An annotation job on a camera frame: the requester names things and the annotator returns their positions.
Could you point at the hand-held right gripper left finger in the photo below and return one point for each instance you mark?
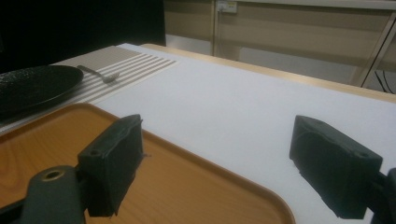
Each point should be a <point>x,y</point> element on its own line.
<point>109,161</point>

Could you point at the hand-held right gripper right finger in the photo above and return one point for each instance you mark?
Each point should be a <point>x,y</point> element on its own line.
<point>336,168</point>

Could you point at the silver fork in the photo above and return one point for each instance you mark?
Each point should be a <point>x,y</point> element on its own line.
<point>107,78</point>

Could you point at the wooden tray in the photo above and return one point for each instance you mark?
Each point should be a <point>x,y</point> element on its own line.
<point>186,193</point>

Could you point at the black speckled plate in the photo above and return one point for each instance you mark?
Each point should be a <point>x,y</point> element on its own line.
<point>31,87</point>

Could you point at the beige striped placemat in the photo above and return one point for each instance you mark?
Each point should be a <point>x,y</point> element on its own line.
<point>137,67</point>

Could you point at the white board sheet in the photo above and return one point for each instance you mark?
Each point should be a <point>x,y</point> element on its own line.
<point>233,102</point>

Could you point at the beige wooden desk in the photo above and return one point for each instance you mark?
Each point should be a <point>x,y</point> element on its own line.
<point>295,34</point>

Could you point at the black curtain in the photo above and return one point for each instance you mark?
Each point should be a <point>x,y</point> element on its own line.
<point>77,25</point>

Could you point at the white wall socket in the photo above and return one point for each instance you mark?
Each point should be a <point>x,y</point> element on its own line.
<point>226,6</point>

